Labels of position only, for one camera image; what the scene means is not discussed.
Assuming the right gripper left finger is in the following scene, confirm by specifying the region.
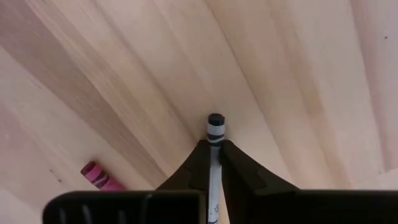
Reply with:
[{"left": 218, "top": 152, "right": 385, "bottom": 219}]
[{"left": 42, "top": 140, "right": 212, "bottom": 224}]

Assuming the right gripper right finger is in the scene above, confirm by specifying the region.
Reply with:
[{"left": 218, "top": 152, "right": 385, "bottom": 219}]
[{"left": 221, "top": 140, "right": 398, "bottom": 224}]

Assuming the pink crayon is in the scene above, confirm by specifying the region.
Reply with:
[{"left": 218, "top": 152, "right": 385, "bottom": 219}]
[{"left": 80, "top": 160, "right": 127, "bottom": 192}]

